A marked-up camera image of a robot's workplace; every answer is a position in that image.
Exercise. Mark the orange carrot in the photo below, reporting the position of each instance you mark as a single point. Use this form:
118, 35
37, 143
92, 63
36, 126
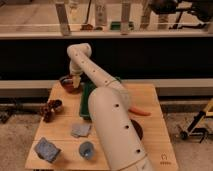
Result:
138, 111

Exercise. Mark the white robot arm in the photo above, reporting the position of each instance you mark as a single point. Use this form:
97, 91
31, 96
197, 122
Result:
108, 106

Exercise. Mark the dark red plate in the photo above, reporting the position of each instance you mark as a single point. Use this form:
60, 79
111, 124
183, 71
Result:
138, 129

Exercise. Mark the red bowl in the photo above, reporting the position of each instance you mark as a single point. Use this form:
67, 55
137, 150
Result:
70, 89

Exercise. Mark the small green tray in background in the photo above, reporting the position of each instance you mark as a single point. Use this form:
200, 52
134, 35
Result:
116, 25

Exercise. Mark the brown toy figure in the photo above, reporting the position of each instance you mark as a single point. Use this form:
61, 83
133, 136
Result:
46, 113

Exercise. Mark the blue cup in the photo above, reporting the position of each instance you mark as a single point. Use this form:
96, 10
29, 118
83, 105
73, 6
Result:
86, 150

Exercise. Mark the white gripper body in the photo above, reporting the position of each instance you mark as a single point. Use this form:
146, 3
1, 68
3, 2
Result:
76, 73

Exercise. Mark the yellow black cart frame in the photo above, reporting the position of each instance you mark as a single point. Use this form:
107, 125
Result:
193, 129

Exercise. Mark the green plastic tray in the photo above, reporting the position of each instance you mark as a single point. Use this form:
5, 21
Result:
88, 88

